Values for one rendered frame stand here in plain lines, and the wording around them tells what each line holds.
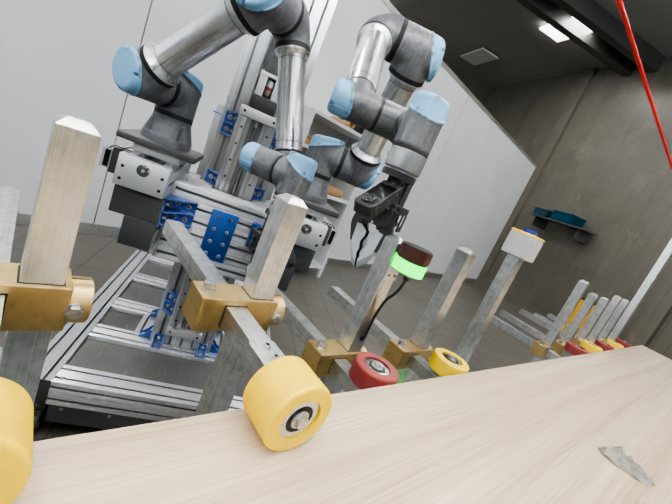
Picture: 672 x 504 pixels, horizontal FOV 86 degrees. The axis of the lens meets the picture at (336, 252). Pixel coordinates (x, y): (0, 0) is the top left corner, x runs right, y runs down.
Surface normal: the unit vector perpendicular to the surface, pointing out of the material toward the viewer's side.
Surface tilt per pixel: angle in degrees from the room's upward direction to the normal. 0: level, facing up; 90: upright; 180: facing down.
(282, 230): 90
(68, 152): 90
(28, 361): 90
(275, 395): 56
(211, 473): 0
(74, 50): 90
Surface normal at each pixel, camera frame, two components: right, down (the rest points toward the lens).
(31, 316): 0.57, 0.41
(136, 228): 0.22, 0.31
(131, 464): 0.38, -0.90
